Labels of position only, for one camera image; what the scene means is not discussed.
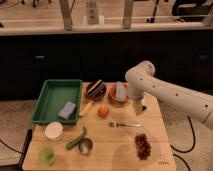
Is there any silver metal fork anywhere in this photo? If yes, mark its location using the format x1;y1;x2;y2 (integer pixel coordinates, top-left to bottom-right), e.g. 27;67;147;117
109;122;142;127

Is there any green cucumber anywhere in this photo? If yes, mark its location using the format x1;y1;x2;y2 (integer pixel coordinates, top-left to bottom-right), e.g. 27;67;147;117
66;126;87;150

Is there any green plastic tray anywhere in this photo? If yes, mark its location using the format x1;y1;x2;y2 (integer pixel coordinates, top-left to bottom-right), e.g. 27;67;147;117
31;79;83;125

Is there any striped chocolate cake slice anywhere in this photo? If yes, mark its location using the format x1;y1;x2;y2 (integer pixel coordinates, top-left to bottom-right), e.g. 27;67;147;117
87;80;104;96

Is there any dark red grape bunch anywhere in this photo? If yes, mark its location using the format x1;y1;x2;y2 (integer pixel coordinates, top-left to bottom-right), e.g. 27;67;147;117
135;133;151;160

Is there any small steel cup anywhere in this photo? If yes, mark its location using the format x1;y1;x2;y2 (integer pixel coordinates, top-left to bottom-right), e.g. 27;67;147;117
78;138;93;155

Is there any orange fruit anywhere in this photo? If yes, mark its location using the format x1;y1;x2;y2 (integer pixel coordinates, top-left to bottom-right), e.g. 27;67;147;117
98;105;109;118

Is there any white round container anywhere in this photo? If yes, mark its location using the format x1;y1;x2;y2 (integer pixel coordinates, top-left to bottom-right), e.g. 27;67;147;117
45;122;63;141

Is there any dark brown bowl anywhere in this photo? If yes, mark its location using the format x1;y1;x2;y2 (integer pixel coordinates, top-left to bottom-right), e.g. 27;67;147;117
85;80;107;101

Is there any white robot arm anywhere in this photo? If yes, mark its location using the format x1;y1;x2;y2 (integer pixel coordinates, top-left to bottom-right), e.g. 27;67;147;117
125;61;213;131

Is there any black cable right floor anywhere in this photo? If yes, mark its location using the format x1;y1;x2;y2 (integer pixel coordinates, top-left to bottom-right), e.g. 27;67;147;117
170;115;198;171

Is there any blue sponge in tray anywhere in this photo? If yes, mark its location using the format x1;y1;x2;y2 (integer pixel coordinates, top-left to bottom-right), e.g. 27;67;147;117
58;101;76;119

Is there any yellow banana piece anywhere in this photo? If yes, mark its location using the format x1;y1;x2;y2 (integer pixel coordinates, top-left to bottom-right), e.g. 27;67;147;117
79;102;93;117

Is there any grey blue cloth block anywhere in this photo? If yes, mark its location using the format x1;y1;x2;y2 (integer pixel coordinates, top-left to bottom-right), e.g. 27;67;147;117
115;82;127;102

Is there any black white-handled spoon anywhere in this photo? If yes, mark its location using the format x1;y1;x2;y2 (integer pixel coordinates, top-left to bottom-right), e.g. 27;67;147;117
141;105;147;111

